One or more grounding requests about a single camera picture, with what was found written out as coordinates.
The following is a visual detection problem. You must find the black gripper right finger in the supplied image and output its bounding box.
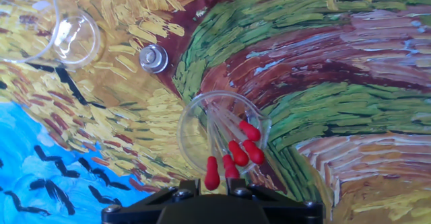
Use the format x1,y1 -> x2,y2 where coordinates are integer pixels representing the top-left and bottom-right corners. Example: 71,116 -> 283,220
226,178 -> 324,224

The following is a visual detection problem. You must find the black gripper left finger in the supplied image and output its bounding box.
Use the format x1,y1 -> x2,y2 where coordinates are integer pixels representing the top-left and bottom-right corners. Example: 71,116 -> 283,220
100,178 -> 201,224

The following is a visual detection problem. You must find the glass beaker holding droppers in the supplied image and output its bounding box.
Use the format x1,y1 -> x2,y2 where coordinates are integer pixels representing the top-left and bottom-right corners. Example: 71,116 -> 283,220
176,89 -> 273,178

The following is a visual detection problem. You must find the Van Gogh print tablecloth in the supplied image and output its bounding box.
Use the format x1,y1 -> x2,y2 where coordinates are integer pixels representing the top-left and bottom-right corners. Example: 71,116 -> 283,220
0,0 -> 431,224

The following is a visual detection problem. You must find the clear glass bottle stopper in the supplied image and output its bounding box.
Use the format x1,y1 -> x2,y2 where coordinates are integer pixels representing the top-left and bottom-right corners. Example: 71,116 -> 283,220
139,44 -> 169,75

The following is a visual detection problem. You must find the empty clear glass beaker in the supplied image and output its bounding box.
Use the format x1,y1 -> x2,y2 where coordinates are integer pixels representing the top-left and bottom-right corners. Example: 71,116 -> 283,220
0,0 -> 102,67

